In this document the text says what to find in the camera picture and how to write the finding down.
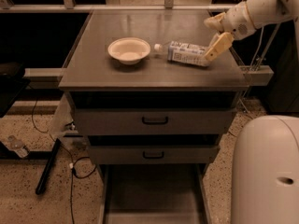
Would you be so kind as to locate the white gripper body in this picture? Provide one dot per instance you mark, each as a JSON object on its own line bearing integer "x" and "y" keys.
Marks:
{"x": 237, "y": 20}

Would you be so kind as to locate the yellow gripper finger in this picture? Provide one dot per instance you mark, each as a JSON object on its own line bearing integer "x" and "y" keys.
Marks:
{"x": 215, "y": 22}
{"x": 219, "y": 44}

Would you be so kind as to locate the blue label plastic bottle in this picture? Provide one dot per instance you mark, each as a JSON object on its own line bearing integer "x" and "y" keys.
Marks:
{"x": 180, "y": 52}

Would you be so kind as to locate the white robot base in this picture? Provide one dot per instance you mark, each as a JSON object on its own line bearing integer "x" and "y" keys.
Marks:
{"x": 265, "y": 176}

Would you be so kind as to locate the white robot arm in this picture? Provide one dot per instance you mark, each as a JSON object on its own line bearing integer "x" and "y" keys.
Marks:
{"x": 264, "y": 12}

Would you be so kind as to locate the grey drawer cabinet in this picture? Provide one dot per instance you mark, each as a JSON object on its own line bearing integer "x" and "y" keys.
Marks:
{"x": 92, "y": 69}

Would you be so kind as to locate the top grey drawer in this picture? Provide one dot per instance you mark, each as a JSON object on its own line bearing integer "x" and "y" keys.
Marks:
{"x": 153, "y": 112}

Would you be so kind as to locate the middle grey drawer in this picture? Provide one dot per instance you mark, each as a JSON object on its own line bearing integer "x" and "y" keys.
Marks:
{"x": 153, "y": 149}

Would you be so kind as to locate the bottom grey open drawer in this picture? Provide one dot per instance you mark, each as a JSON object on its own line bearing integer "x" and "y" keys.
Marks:
{"x": 154, "y": 194}

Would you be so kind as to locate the clear bottle on floor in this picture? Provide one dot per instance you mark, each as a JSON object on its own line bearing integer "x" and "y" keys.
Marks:
{"x": 18, "y": 147}

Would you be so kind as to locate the white paper bowl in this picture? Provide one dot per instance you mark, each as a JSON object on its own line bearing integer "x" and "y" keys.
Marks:
{"x": 129, "y": 50}

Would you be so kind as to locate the black table at left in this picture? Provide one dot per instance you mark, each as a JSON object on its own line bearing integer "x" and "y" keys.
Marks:
{"x": 12, "y": 83}

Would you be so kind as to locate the black pole on floor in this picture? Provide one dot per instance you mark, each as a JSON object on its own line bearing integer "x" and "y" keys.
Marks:
{"x": 41, "y": 186}

